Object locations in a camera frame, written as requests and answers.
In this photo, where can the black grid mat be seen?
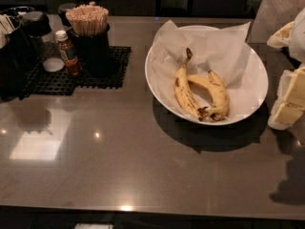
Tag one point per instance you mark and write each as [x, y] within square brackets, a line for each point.
[111, 76]

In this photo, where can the wooden chopsticks bundle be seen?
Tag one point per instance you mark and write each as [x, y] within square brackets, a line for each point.
[88, 20]

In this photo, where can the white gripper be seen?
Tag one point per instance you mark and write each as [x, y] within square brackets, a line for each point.
[298, 43]

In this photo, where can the black chopstick cup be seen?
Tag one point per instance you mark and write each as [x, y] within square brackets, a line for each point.
[94, 52]

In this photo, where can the dark jar behind chopsticks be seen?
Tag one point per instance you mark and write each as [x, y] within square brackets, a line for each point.
[62, 10]

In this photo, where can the black container at left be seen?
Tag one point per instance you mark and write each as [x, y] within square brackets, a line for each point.
[17, 55]

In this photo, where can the small brown sauce bottle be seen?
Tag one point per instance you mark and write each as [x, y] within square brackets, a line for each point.
[68, 54]

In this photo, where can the long stemmed spotted banana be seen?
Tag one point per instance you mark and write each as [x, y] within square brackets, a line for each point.
[182, 89]

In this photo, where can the glass shaker black lid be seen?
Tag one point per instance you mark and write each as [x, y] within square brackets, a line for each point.
[37, 27]

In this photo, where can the white bowl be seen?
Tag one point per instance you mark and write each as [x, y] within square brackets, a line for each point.
[254, 89]

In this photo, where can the white paper liner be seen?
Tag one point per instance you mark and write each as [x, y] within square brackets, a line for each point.
[219, 51]

